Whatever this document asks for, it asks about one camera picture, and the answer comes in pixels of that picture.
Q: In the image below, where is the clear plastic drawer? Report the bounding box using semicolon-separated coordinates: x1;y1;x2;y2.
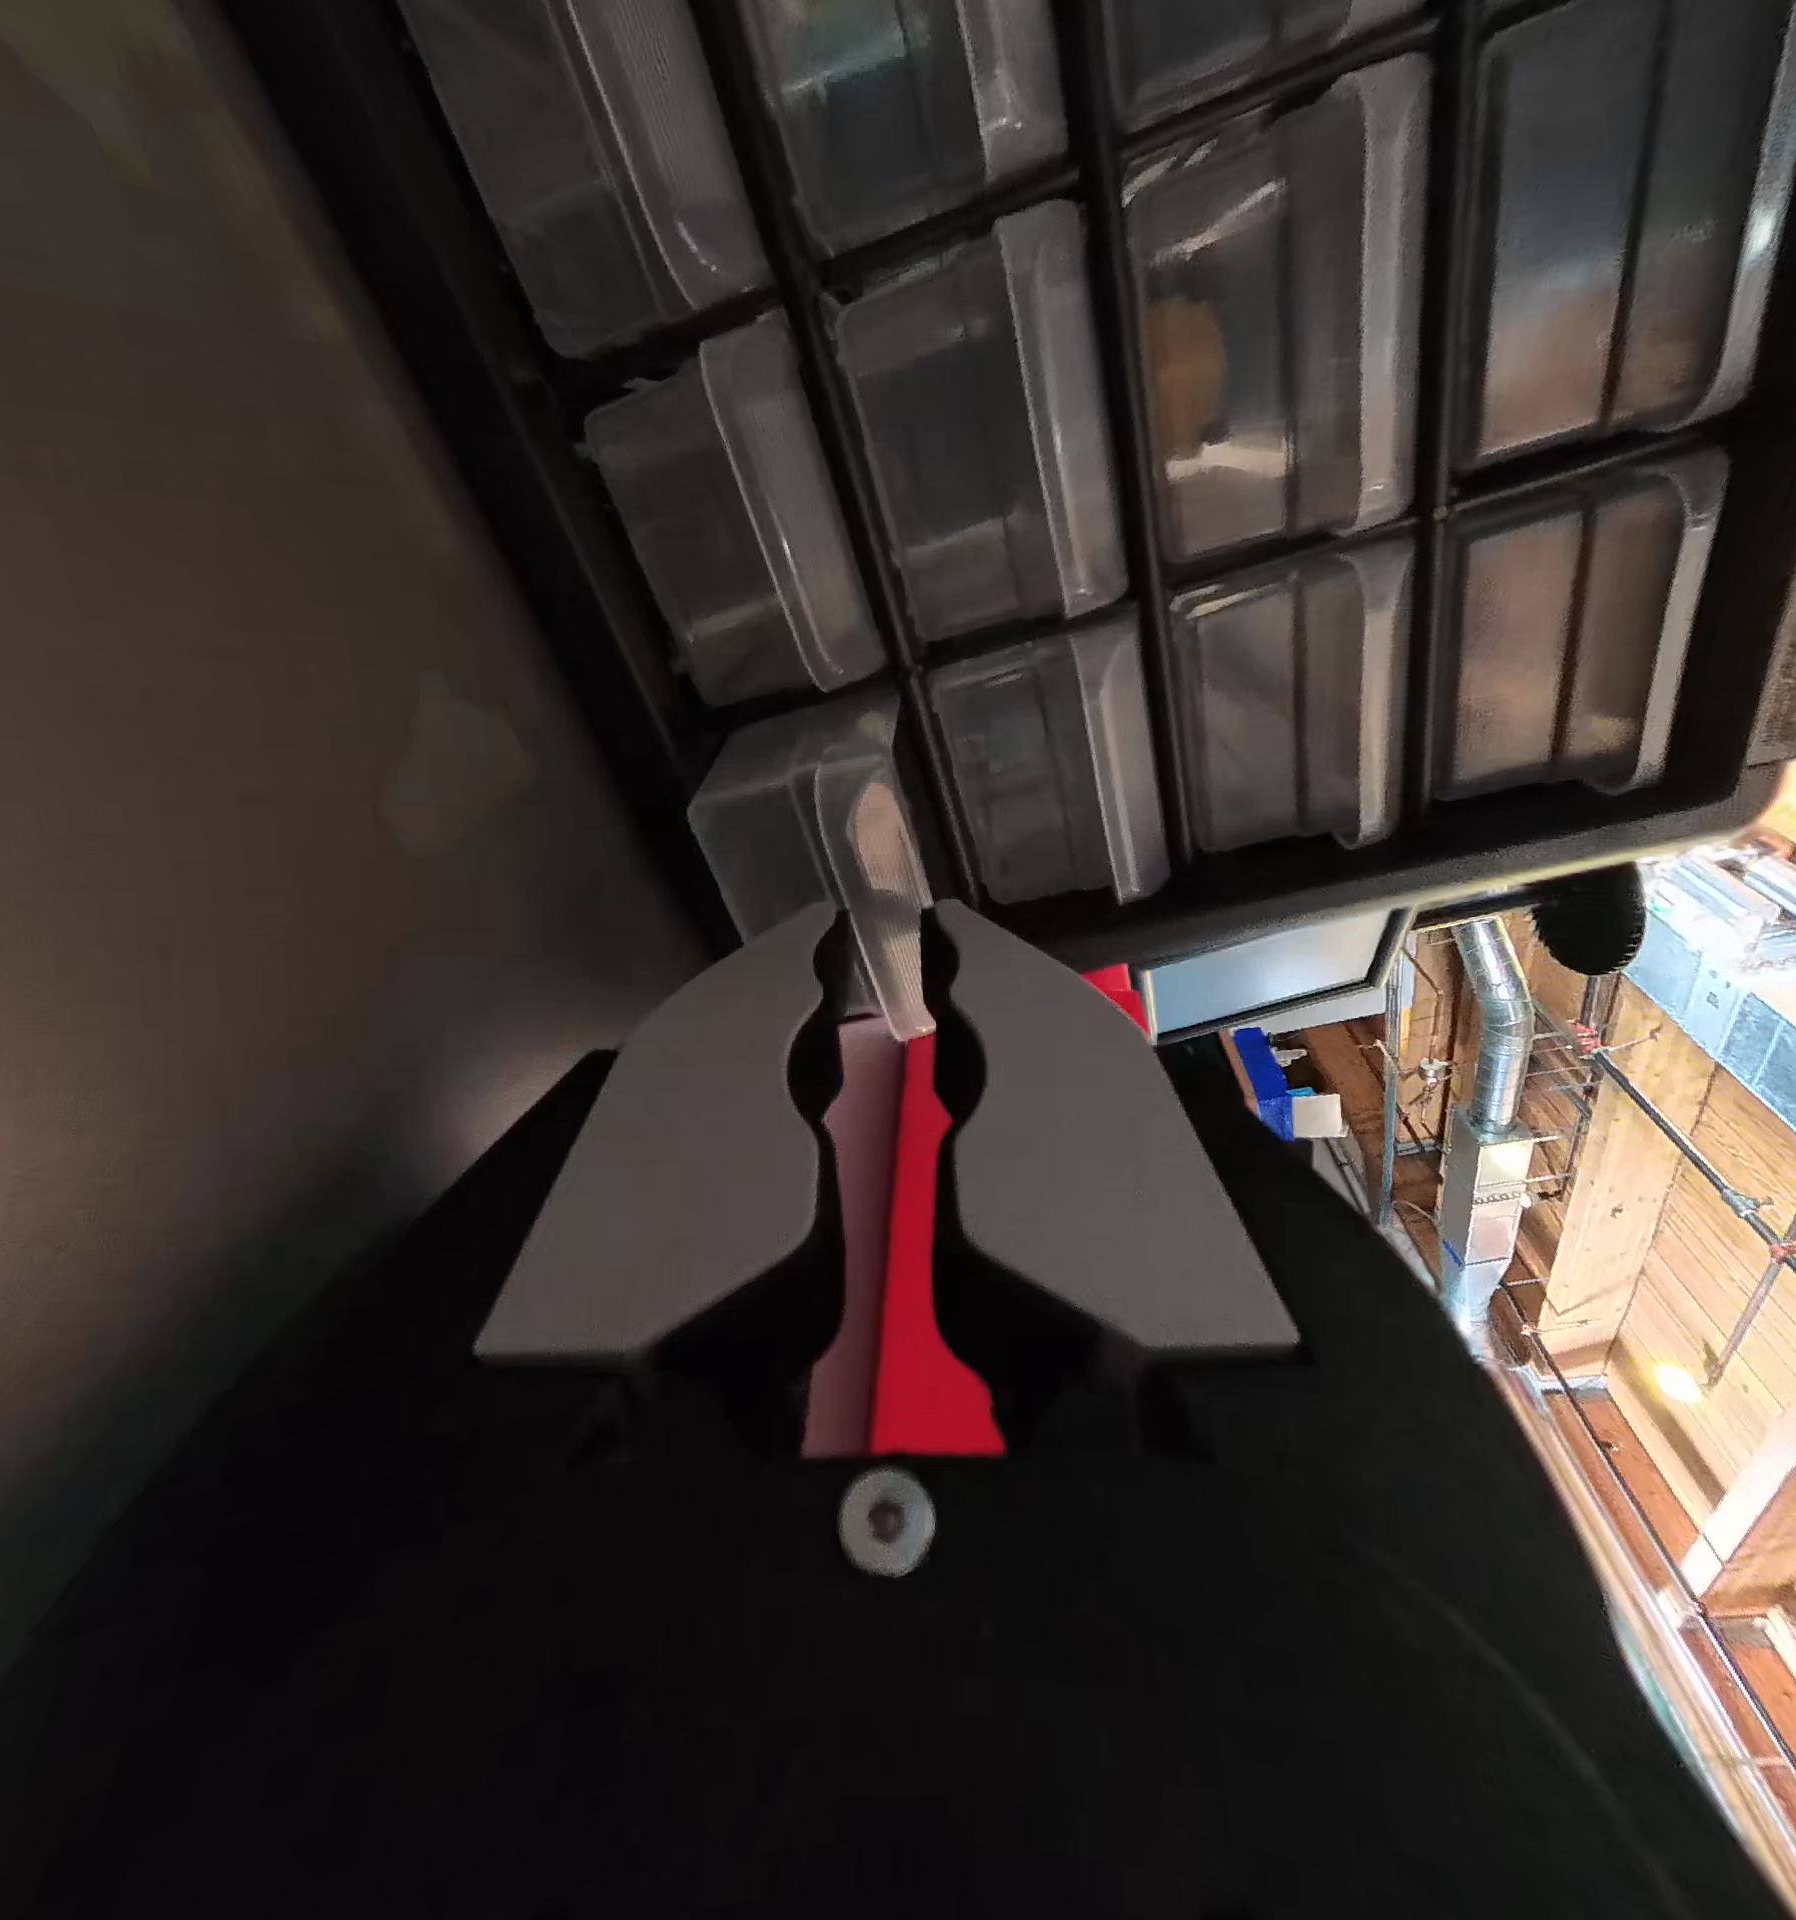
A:
688;704;946;1048

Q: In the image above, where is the blue box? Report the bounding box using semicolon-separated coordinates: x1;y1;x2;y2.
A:
1230;1028;1357;1151

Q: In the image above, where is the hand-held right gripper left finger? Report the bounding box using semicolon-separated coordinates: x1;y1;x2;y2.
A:
474;910;856;1364

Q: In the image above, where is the black round ribbed disc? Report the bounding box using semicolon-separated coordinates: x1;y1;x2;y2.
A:
1541;864;1655;972

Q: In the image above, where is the dark panel on stand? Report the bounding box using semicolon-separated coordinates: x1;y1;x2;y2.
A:
1140;902;1416;1043

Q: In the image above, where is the metal air duct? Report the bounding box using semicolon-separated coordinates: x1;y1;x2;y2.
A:
1620;853;1796;1178

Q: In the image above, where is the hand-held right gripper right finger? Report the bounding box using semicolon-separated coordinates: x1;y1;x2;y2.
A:
924;902;1305;1364

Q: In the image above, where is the black drawer cabinet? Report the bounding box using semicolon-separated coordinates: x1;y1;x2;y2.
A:
224;0;1796;978

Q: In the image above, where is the red plastic bin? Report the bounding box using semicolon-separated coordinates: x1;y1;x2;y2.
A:
865;961;1157;1461

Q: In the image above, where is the round metal duct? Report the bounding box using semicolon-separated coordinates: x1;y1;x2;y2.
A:
1436;917;1534;1307

